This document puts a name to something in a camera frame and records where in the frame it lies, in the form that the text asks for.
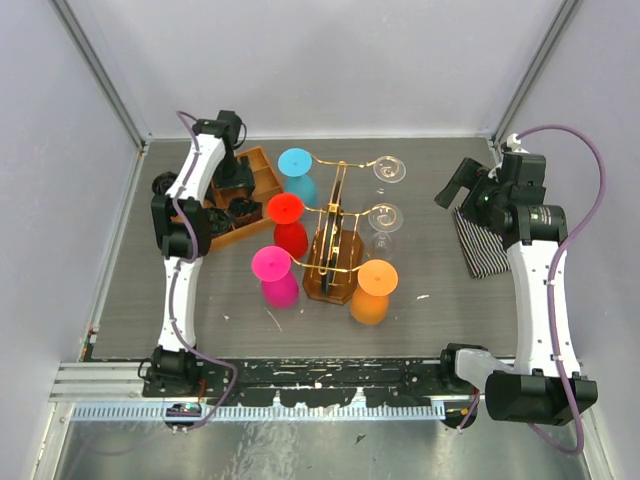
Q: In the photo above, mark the black rolled sock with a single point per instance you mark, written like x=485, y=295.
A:
x=243, y=211
x=163, y=182

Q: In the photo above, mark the orange plastic wine glass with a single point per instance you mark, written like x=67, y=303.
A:
x=377, y=279

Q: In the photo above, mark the clear wine glass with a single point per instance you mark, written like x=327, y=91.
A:
x=389, y=170
x=385, y=219

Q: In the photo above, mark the red plastic wine glass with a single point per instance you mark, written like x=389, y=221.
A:
x=286, y=210

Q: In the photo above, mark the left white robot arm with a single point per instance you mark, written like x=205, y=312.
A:
x=183, y=236

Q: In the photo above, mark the pink plastic wine glass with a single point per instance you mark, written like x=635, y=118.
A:
x=272, y=266

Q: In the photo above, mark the wooden compartment tray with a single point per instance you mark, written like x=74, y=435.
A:
x=267, y=185

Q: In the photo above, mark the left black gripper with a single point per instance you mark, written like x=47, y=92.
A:
x=242, y=179

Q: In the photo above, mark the gold wire glass rack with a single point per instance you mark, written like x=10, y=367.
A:
x=336, y=249

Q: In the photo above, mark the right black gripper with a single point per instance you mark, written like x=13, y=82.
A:
x=469, y=175

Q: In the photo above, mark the dark patterned rolled sock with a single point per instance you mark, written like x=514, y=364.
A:
x=219, y=222

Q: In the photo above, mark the blue plastic wine glass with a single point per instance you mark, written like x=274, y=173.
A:
x=295, y=164

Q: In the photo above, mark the striped cloth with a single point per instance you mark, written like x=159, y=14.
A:
x=482, y=250

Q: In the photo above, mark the black mounting base plate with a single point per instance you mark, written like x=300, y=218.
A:
x=310, y=382

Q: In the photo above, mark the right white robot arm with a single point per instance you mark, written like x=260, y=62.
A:
x=509, y=201

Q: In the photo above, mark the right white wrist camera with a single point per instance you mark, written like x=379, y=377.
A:
x=512, y=145

